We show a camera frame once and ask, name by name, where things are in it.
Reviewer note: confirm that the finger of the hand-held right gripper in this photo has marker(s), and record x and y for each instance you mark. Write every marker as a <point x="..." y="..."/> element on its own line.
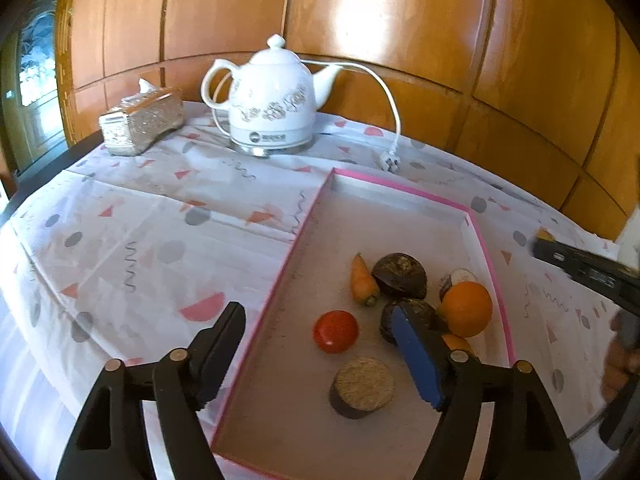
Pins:
<point x="580" y="265"/>

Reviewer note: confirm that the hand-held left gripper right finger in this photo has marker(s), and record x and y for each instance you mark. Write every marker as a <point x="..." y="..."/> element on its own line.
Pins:
<point x="415" y="355"/>

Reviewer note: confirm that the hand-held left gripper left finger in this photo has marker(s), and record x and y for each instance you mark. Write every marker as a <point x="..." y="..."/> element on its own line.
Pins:
<point x="217" y="362"/>

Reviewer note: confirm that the plain orange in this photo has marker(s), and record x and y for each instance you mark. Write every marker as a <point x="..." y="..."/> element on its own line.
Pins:
<point x="457" y="342"/>

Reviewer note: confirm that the black radish half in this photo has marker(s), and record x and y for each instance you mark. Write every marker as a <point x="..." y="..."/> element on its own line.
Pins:
<point x="387" y="317"/>
<point x="400" y="274"/>

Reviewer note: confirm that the brown-faced cut root piece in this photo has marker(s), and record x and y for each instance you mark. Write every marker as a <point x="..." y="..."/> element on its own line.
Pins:
<point x="362" y="387"/>

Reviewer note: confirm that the orange with green stem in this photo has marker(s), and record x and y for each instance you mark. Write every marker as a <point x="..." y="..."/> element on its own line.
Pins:
<point x="466" y="307"/>

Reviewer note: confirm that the red tomato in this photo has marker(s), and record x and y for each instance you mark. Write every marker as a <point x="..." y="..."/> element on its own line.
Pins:
<point x="336" y="331"/>

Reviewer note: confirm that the white-faced cut root piece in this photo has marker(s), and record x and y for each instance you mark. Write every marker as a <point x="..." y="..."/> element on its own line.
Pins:
<point x="457" y="280"/>

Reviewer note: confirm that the small carrot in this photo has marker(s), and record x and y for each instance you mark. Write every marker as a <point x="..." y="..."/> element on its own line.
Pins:
<point x="361" y="280"/>

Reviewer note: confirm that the pink-rimmed cardboard tray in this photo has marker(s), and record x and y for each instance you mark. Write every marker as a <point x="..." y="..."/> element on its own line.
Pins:
<point x="310" y="310"/>

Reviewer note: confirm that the person's right hand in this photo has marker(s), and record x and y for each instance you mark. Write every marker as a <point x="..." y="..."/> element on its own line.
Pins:
<point x="616" y="370"/>

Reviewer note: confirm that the patterned white tablecloth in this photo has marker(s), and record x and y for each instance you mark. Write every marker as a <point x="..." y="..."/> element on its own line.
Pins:
<point x="125" y="240"/>

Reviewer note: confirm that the white power plug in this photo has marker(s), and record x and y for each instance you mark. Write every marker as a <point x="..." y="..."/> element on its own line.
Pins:
<point x="387" y="162"/>

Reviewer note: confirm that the silver kettle base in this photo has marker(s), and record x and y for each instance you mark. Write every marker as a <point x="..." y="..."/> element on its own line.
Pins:
<point x="270" y="149"/>

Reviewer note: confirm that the glittery silver tissue box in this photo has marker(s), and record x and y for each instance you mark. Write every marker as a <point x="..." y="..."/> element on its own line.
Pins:
<point x="140" y="120"/>

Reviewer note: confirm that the white ceramic electric kettle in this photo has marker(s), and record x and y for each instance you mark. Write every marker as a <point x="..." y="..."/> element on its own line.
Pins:
<point x="270" y="95"/>

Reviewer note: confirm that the wooden wardrobe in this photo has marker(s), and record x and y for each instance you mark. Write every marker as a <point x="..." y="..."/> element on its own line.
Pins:
<point x="400" y="35"/>

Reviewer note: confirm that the glass-panelled door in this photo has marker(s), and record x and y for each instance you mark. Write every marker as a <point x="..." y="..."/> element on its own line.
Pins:
<point x="30" y="75"/>

